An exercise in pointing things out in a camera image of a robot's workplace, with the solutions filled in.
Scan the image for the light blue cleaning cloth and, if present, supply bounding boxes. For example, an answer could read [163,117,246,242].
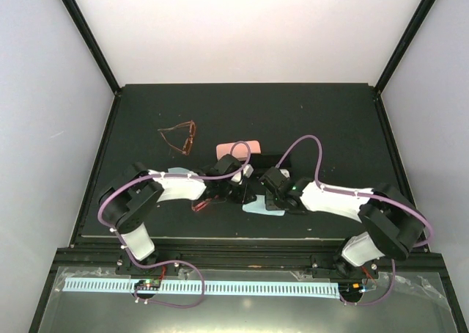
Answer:
[242,195,285,216]

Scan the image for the red frame sunglasses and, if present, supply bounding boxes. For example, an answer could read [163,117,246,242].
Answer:
[191,197,220,213]

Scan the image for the black glasses case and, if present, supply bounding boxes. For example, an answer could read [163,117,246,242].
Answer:
[249,153,282,171]

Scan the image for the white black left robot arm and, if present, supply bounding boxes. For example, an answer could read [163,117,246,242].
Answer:
[97,154,256,274]

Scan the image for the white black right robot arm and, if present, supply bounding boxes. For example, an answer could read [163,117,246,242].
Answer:
[259,167,426,278]

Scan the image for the pink glasses case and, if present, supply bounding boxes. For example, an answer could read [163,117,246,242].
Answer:
[215,140,261,161]

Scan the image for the right base circuit board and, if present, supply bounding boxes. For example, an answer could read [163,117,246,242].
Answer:
[339,282,377,294]

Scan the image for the base circuit board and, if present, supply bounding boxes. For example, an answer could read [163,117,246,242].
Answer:
[133,279,160,292]
[339,282,377,294]

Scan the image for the left base circuit board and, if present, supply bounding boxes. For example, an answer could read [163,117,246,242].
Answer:
[133,279,160,292]

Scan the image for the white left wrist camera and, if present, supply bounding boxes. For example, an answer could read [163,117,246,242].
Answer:
[231,164,254,184]

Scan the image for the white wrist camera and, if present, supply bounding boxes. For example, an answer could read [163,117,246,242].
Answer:
[231,164,254,184]
[280,169,290,178]

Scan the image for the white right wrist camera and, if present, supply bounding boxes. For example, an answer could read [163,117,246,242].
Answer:
[280,169,290,178]

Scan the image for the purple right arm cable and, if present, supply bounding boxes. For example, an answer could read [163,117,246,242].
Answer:
[278,134,435,307]

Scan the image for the brown frame sunglasses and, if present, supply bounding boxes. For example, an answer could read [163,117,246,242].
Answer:
[158,120,196,155]

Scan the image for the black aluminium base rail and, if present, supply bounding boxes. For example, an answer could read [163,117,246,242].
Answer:
[117,249,377,280]

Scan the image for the white slotted cable duct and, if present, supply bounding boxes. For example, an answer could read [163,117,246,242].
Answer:
[62,278,340,299]

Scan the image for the left black frame post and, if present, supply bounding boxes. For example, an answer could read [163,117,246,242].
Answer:
[61,0,121,95]

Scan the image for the black frame post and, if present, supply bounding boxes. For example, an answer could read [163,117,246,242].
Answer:
[374,0,437,95]
[61,0,121,95]

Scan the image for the right black frame post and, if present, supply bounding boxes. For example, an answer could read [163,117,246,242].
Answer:
[374,0,437,95]

